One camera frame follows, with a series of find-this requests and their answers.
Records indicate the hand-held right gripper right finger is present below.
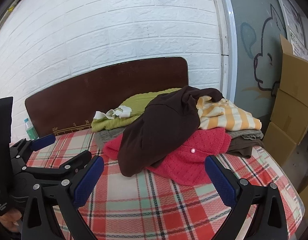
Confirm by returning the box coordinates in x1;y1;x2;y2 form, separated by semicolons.
204;155;290;240

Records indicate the red knit sweater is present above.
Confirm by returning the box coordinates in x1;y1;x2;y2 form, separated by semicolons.
103;127;232;187

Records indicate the cardboard box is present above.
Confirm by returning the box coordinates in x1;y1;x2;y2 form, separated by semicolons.
279;34;308;99
262;121;298;167
269;89;308;144

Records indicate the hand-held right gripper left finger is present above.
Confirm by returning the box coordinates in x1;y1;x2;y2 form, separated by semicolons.
21;156;105;240

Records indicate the person's left hand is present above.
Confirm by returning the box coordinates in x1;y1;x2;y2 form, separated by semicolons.
0;210;22;233

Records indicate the white cloth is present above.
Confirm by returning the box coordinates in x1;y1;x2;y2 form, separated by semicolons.
94;106;132;120

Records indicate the clear water bottle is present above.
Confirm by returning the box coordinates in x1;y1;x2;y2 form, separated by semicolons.
24;118;39;140

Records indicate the dark brown garment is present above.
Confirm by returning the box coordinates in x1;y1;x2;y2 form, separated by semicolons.
118;86;224;178

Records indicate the grey ribbed garment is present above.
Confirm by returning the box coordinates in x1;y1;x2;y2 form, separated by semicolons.
94;127;264;153

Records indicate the green knit sweater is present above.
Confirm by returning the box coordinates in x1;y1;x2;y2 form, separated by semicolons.
91;88;182;132

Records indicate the white door frame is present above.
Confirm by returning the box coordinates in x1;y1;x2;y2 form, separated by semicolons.
209;0;238;100

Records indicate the red plaid bed sheet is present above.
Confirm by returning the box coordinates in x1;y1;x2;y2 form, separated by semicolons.
25;130;305;240

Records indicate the wall poster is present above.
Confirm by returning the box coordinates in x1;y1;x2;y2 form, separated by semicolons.
271;0;308;58

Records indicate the olive brown garment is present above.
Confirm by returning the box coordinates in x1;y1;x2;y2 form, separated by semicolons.
225;137;265;158

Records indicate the brown headboard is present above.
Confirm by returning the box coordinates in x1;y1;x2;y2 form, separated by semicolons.
24;57;189;138

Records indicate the yellow striped shirt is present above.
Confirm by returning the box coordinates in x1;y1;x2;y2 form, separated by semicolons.
196;96;262;131

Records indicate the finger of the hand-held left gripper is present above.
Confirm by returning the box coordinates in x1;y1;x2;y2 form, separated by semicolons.
9;134;56;161
21;150;93;185

